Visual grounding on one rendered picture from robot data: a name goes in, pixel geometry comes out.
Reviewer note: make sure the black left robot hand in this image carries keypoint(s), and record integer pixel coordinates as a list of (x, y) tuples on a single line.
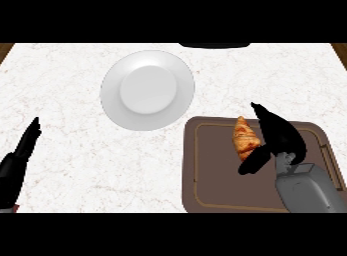
[(14, 166)]

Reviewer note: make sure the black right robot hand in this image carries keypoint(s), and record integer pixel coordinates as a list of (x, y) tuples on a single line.
[(280, 133)]

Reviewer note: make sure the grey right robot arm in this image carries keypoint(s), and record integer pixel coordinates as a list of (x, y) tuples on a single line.
[(311, 186)]

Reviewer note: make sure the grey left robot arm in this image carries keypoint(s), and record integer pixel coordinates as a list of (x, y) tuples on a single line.
[(4, 210)]

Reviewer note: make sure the golden brown croissant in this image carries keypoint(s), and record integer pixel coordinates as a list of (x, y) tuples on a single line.
[(245, 140)]

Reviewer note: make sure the brown rectangular tray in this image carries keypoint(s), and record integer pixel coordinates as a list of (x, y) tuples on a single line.
[(230, 180)]

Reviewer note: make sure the white round plate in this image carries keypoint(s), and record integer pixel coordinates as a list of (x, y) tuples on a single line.
[(147, 90)]

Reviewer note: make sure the black rounded object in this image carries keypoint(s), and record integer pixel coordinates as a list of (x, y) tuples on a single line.
[(214, 45)]

